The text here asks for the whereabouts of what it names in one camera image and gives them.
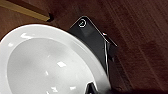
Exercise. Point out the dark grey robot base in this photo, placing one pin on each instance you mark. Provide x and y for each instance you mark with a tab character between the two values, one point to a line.
95	40

